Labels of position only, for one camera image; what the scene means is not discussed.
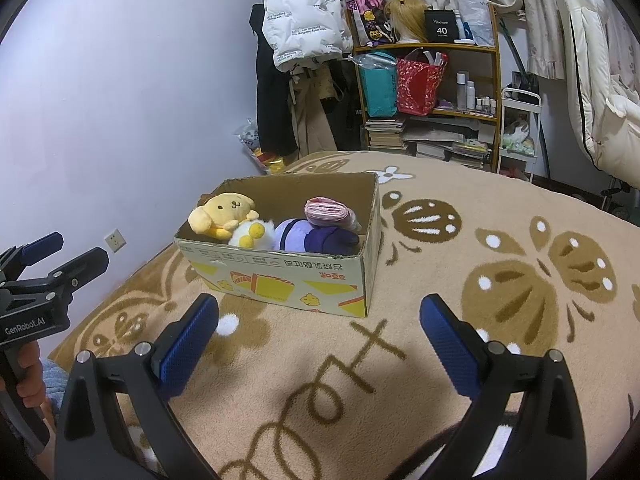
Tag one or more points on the white and yellow plush toy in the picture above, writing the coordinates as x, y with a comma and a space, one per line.
247, 235

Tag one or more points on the beige hanging garment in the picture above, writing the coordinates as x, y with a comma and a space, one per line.
315, 120

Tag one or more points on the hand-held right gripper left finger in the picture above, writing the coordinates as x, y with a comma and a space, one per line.
187, 345

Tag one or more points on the white trolley cart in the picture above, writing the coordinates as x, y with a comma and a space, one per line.
520, 92

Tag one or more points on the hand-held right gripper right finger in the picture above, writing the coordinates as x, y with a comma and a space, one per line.
450, 345

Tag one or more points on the yellow dog plush toy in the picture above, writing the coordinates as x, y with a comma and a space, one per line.
222, 210

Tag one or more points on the white padded chair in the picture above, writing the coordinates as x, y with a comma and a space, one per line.
600, 85

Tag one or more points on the black and pink printed bag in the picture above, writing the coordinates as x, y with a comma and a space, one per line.
367, 15

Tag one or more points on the cream curtain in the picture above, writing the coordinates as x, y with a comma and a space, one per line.
530, 10

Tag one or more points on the plastic bag of snacks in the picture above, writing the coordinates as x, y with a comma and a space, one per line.
260, 147

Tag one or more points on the white puffer jacket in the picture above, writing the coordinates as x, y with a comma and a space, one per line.
305, 15

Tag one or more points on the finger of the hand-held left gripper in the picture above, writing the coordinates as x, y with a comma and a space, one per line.
42, 247
85, 262

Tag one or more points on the white wall socket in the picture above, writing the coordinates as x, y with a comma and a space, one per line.
116, 240

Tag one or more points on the stack of books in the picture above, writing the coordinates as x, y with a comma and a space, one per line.
385, 135

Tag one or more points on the teal bag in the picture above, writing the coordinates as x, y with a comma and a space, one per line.
377, 90

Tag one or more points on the person's blue fuzzy garment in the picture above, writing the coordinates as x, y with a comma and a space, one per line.
55, 380

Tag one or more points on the clear plastic bag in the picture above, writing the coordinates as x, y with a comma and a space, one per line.
475, 10

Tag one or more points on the pale plastic bag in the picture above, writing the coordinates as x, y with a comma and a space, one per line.
517, 137

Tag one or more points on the pile of papers and magazines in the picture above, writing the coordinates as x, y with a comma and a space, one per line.
450, 147

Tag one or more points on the white bottle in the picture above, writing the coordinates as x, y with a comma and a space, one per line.
461, 92

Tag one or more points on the red patterned gift bag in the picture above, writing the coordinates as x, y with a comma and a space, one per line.
417, 90

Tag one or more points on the pink swirl roll plush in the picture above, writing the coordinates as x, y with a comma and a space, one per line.
325, 212

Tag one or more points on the beige patterned blanket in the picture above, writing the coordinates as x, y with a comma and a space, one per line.
350, 385

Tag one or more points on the purple plush toy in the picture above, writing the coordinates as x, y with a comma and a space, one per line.
300, 235

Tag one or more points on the person's left hand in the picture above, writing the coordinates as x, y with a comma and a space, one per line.
30, 375

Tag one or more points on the blonde wig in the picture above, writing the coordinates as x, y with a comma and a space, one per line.
407, 15

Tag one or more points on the black cardboard box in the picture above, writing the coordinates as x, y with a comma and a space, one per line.
440, 27

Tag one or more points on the row of small cosmetic bottles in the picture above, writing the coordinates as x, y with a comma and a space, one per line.
486, 106

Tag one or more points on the black hanging coat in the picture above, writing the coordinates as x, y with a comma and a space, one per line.
270, 105

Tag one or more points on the wooden shelf rack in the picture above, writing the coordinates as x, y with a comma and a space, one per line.
496, 125

